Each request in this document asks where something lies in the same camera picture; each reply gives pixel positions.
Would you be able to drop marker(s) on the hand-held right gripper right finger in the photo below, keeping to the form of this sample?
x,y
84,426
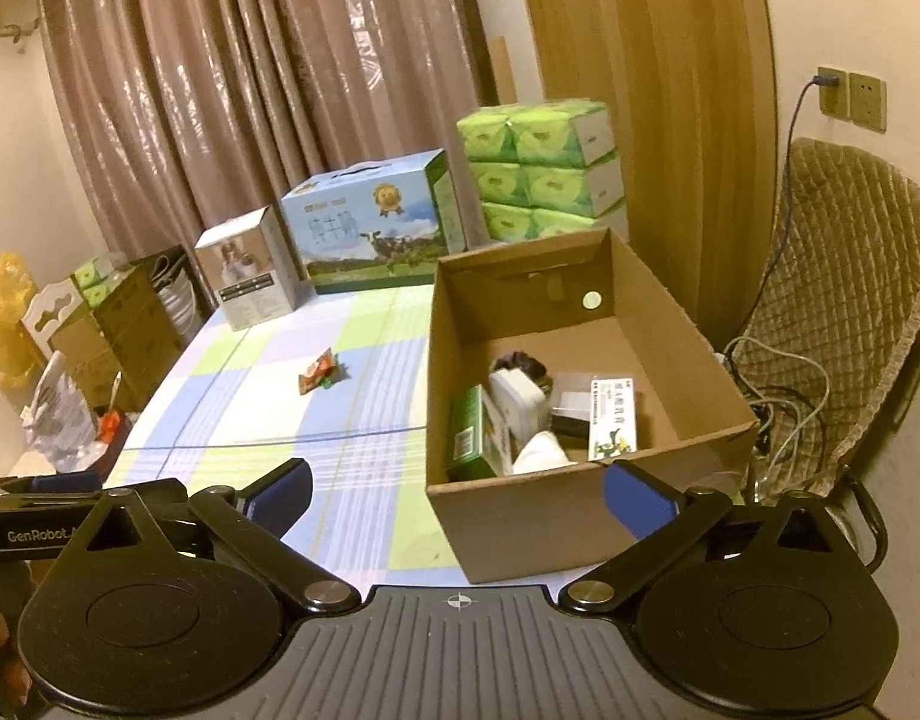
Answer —
x,y
640,495

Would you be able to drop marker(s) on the empty wall socket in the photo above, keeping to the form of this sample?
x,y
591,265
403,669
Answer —
x,y
866,101

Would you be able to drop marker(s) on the stacked cardboard boxes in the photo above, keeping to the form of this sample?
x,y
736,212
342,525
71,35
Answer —
x,y
122,337

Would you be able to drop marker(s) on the yellow plastic bag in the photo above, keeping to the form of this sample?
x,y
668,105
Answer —
x,y
6,315

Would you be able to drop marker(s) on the white plastic bag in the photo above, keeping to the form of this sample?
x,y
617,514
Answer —
x,y
58,412

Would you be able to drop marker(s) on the wall socket with plug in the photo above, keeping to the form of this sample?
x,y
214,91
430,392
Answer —
x,y
835,101

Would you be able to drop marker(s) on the white cloth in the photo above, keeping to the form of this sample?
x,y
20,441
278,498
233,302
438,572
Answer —
x,y
542,454

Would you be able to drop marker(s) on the bundle of green tissue packs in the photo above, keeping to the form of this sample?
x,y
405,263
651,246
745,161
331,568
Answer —
x,y
542,172

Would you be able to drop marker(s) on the small white box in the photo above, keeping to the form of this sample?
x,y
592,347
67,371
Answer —
x,y
516,397

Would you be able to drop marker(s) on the quilted beige cushion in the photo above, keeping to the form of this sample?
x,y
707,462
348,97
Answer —
x,y
857,277

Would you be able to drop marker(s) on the cardboard box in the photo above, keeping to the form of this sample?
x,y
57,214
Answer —
x,y
520,532

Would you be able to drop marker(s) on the small black box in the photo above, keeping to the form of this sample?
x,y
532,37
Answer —
x,y
572,424

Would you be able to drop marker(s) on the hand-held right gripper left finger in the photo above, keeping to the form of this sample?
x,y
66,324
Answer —
x,y
283,487

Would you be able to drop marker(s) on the checked tablecloth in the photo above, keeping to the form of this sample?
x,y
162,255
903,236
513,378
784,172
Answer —
x,y
280,420

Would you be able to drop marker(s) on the stack of white bowls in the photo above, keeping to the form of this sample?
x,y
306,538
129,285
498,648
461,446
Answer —
x,y
178,300

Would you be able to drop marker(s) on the small orange snack packet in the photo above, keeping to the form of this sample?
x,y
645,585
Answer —
x,y
321,371

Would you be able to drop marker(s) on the white medicine box green dinosaur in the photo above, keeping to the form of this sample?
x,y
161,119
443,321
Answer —
x,y
616,412

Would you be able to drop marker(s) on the wooden door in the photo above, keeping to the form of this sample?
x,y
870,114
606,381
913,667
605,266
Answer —
x,y
655,90

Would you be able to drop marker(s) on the brown curtain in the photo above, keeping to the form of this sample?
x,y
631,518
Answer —
x,y
242,75

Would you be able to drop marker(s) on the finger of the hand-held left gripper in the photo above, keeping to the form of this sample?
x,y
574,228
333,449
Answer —
x,y
163,499
62,481

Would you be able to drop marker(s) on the charger plug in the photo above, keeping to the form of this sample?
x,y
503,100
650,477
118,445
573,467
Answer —
x,y
827,78

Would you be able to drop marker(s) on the white box with photo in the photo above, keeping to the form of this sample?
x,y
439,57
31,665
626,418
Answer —
x,y
246,277

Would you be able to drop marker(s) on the green small box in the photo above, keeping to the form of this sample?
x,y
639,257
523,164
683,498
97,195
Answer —
x,y
467,435

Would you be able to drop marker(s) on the green tissue pack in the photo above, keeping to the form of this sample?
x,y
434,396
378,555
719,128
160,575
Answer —
x,y
92,281

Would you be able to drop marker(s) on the white cardboard piece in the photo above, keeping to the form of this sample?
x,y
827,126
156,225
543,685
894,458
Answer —
x,y
47,311

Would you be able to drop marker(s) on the blue milk carton box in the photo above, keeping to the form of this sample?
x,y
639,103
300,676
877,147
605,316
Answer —
x,y
370,232

